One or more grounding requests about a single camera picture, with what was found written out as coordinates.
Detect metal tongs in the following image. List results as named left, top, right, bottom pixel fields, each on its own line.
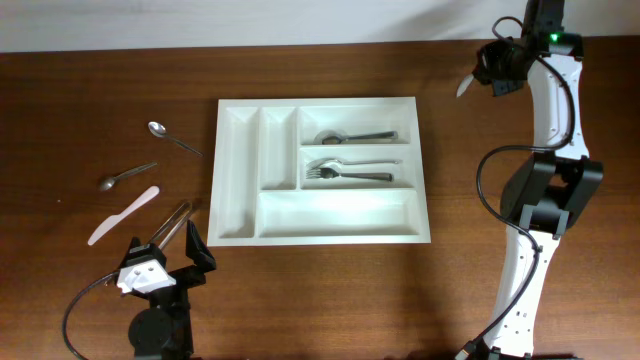
left=148, top=201, right=194, bottom=250

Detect large metal spoon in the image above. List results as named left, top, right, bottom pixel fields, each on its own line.
left=456, top=74, right=475, bottom=98
left=314, top=131, right=398, bottom=145

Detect small teaspoon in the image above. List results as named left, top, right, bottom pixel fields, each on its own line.
left=98, top=162, right=157, bottom=191
left=147, top=121, right=203, bottom=157

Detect dark-handled metal fork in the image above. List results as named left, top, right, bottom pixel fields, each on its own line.
left=305, top=167, right=394, bottom=182

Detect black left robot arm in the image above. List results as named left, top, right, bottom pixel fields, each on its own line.
left=116, top=238, right=208, bottom=360

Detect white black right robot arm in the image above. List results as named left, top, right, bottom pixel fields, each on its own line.
left=207, top=0, right=603, bottom=359

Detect pink plastic knife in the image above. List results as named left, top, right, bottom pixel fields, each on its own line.
left=87, top=186, right=160, bottom=246

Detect white plastic cutlery tray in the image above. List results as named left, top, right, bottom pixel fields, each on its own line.
left=208, top=97, right=431, bottom=246

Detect black left camera cable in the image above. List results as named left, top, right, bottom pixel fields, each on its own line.
left=61, top=272, right=121, bottom=360

